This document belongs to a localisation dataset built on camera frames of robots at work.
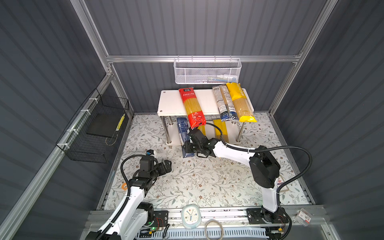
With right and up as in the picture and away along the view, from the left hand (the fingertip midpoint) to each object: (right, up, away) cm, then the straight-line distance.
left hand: (164, 164), depth 85 cm
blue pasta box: (+11, +18, +3) cm, 21 cm away
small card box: (+68, -12, -4) cm, 69 cm away
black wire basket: (-33, +17, -13) cm, 40 cm away
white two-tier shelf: (+5, +33, -8) cm, 35 cm away
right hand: (+12, +9, +4) cm, 16 cm away
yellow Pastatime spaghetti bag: (+23, +20, +16) cm, 35 cm away
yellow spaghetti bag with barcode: (+36, +23, +17) cm, 46 cm away
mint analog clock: (+16, -22, -13) cm, 30 cm away
